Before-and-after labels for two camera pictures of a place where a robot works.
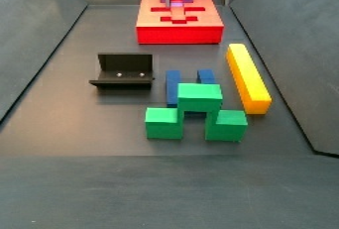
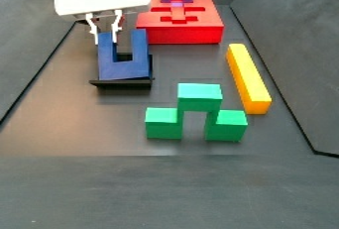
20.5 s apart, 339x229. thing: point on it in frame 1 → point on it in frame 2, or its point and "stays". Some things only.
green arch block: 225,125 stays
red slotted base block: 192,24 stays
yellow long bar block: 251,85 stays
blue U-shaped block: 205,77 → 123,69
